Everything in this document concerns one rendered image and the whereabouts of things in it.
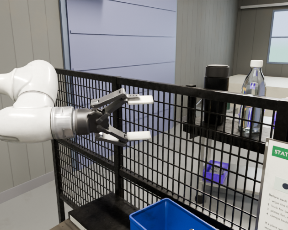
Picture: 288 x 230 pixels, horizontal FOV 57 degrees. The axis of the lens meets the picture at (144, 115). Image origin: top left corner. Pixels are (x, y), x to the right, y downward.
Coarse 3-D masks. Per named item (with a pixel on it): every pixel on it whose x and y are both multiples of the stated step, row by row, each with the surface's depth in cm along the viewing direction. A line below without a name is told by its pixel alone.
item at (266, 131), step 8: (192, 104) 82; (192, 112) 83; (192, 120) 83; (200, 120) 87; (184, 128) 87; (192, 128) 84; (264, 128) 79; (216, 136) 78; (224, 136) 76; (248, 136) 72; (256, 136) 72; (264, 136) 72; (272, 136) 72; (232, 144) 75; (256, 144) 70
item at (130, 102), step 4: (140, 96) 73; (144, 96) 73; (148, 96) 73; (140, 100) 71; (144, 100) 71; (148, 100) 71; (152, 100) 71; (128, 104) 71; (132, 104) 71; (136, 104) 71; (140, 104) 71
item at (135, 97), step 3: (120, 90) 70; (123, 90) 69; (126, 96) 70; (129, 96) 70; (132, 96) 70; (135, 96) 71; (138, 96) 71; (129, 99) 71; (132, 99) 71; (135, 99) 71; (138, 99) 71
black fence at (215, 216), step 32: (64, 96) 141; (96, 96) 119; (192, 96) 79; (224, 96) 71; (256, 96) 65; (224, 128) 74; (96, 160) 126; (160, 160) 95; (192, 160) 85; (256, 160) 69; (128, 192) 113; (160, 192) 97; (224, 224) 79
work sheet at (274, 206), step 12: (276, 144) 63; (264, 156) 66; (276, 156) 63; (264, 168) 66; (276, 168) 64; (264, 180) 67; (276, 180) 64; (264, 192) 67; (276, 192) 65; (264, 204) 68; (276, 204) 66; (264, 216) 68; (276, 216) 66; (264, 228) 69; (276, 228) 67
